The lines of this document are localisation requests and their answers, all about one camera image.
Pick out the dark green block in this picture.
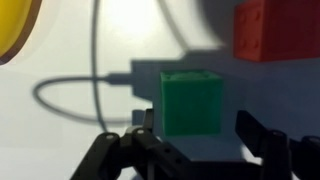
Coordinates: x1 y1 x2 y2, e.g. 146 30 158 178
159 68 224 137

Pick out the yellow banana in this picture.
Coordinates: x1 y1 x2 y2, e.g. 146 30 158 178
0 0 44 66

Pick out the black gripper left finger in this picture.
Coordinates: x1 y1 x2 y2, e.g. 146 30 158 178
69 108 201 180

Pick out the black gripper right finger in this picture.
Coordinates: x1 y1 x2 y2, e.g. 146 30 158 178
234 109 320 180

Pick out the red block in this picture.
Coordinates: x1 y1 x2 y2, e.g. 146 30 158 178
232 0 320 64

